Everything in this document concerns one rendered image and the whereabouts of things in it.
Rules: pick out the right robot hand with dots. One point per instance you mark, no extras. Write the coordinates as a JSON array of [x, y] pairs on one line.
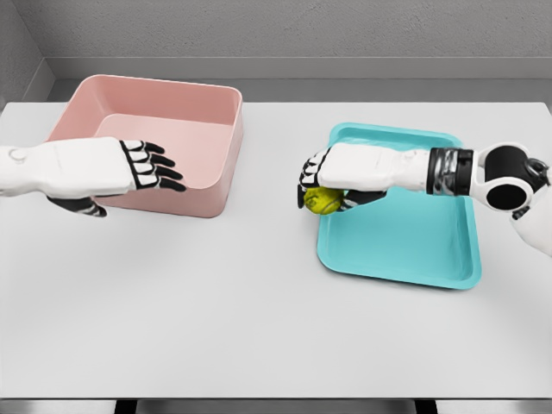
[[353, 166]]

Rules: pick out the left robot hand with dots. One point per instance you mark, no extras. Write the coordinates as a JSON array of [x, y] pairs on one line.
[[90, 166]]

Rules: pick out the yellow-green tennis ball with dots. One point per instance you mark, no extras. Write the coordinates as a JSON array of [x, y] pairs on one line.
[[323, 200]]

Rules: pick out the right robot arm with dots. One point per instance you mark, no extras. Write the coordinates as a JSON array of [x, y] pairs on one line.
[[474, 181]]

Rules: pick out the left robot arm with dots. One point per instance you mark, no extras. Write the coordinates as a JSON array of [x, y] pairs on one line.
[[21, 168]]

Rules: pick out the blue tray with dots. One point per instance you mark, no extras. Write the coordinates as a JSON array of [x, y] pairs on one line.
[[401, 241]]

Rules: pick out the pink basket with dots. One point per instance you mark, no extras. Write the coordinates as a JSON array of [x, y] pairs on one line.
[[172, 129]]

